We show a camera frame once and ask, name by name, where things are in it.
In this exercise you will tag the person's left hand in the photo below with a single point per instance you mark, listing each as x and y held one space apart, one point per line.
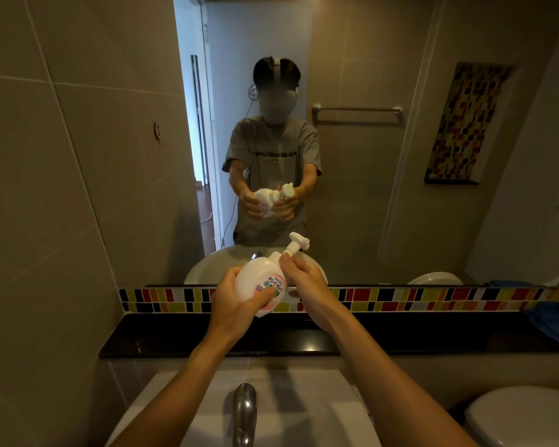
226 311

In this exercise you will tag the person's right hand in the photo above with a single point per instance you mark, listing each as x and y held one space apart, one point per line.
314 297

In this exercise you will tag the person's right thumb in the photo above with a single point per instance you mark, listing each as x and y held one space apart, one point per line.
286 267

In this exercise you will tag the person's left thumb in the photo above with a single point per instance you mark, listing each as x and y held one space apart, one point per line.
262 298

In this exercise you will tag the white soap bottle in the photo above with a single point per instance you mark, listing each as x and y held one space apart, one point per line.
256 280

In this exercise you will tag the white pump dispenser head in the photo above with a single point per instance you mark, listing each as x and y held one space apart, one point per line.
298 242

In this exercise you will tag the person's left forearm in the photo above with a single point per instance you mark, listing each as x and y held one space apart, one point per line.
177 400

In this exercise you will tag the person's right forearm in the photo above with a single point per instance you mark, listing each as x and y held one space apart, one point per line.
391 391

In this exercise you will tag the chrome faucet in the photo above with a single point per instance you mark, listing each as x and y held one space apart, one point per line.
244 414

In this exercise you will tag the white wash basin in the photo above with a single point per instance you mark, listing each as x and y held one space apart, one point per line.
303 409

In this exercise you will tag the colourful mosaic tile strip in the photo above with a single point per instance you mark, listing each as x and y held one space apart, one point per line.
400 300

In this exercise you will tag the black stone ledge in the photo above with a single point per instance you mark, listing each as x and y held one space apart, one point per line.
424 332

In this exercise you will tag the blue cloth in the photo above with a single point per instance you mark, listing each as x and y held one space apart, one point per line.
556 323

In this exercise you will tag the wall mirror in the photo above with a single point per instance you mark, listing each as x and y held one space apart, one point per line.
377 181

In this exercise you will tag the small wall hook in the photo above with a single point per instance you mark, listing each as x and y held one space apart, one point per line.
158 132

